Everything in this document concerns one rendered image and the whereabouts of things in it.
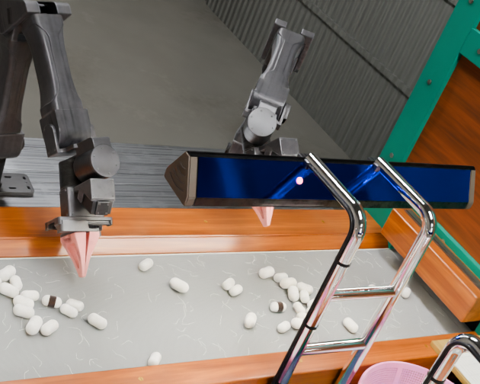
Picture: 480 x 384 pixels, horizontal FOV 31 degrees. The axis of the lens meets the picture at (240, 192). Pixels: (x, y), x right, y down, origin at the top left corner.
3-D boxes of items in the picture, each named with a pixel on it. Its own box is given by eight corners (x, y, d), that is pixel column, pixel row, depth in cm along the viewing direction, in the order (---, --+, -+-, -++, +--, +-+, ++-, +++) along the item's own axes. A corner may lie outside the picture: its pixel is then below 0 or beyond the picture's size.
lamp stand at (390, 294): (206, 348, 159) (296, 147, 138) (292, 340, 170) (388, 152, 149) (253, 427, 146) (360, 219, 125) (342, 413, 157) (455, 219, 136)
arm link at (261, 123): (280, 144, 162) (301, 88, 165) (237, 127, 162) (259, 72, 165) (270, 160, 173) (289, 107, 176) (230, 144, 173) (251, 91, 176)
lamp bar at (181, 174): (161, 176, 132) (176, 136, 128) (444, 185, 166) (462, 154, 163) (183, 207, 126) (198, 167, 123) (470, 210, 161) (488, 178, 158)
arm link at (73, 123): (101, 142, 152) (64, -18, 156) (57, 144, 146) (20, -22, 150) (67, 161, 161) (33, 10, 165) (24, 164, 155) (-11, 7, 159)
